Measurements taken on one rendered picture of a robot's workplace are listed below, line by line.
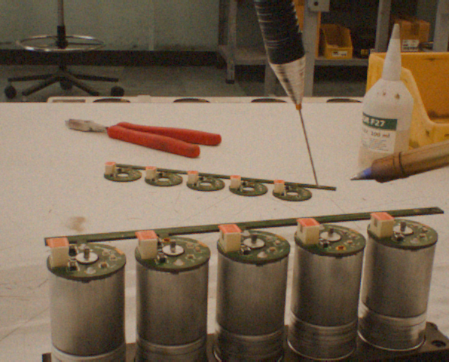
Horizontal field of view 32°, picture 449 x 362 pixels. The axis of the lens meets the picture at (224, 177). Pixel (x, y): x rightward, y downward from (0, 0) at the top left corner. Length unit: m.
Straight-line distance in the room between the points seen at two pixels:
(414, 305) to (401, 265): 0.02
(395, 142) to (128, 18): 4.18
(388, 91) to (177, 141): 0.15
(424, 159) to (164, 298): 0.09
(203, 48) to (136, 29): 0.41
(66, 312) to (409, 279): 0.12
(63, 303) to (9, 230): 0.19
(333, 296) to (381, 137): 0.28
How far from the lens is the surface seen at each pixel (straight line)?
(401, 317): 0.29
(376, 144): 0.54
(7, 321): 0.35
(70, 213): 0.46
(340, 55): 4.43
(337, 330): 0.28
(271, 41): 0.23
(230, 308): 0.27
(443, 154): 0.24
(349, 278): 0.27
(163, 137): 0.57
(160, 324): 0.26
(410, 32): 4.53
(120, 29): 4.68
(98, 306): 0.25
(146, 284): 0.25
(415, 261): 0.28
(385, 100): 0.53
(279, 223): 0.28
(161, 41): 4.70
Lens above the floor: 0.92
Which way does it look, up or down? 19 degrees down
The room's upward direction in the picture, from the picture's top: 2 degrees clockwise
